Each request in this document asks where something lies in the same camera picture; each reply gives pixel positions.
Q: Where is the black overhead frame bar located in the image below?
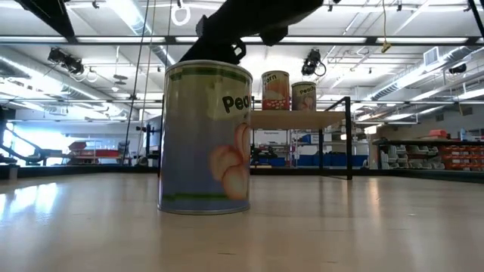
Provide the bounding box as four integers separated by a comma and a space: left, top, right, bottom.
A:
0, 35, 484, 47

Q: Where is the black table border rail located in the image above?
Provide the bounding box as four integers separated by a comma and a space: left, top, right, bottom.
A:
0, 164, 484, 185

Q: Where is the black ceiling camera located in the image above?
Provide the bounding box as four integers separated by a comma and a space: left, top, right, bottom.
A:
301, 48, 327, 77

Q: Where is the yellow hanging cord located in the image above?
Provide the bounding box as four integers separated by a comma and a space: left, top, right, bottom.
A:
380, 0, 392, 54

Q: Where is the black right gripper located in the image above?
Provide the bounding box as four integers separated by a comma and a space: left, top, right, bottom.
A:
180, 14, 247, 64

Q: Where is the red tool cart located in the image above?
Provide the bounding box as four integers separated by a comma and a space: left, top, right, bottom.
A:
67, 140, 122, 166

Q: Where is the grey office chair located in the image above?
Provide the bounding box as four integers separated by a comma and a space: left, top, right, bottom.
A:
116, 140, 132, 166

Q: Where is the white hanging ring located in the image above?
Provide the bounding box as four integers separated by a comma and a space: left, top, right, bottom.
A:
170, 0, 191, 26

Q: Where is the white air vent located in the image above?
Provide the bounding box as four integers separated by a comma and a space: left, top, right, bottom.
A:
423, 45, 440, 67

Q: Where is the thin hanging cable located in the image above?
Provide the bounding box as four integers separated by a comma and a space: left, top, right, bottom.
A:
165, 0, 173, 65

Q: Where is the dark storage rack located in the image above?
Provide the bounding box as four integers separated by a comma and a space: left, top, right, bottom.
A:
372, 138, 484, 171

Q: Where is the black stand pole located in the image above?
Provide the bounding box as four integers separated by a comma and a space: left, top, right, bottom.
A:
135, 122, 160, 167

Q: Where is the blue storage bin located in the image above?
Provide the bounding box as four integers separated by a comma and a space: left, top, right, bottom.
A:
330, 152, 370, 168
296, 153, 321, 168
264, 156, 287, 168

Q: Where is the dark hanging cable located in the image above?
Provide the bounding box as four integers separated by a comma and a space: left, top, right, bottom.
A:
121, 0, 151, 166

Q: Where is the black metal shelf frame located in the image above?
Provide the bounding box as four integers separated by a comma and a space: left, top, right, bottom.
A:
250, 96, 353, 181

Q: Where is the corn tin can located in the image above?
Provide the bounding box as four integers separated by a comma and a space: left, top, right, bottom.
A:
261, 70, 290, 111

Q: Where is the wooden shelf board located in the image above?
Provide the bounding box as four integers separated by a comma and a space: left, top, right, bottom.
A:
250, 110, 347, 130

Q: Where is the black track light cluster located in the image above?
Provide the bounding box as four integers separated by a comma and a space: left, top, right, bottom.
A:
47, 47, 85, 76

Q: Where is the blue peaches tin can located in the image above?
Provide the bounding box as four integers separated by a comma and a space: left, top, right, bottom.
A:
290, 81, 318, 112
157, 59, 253, 215

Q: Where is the white equipment sign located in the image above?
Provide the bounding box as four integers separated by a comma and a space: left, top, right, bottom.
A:
253, 130, 288, 145

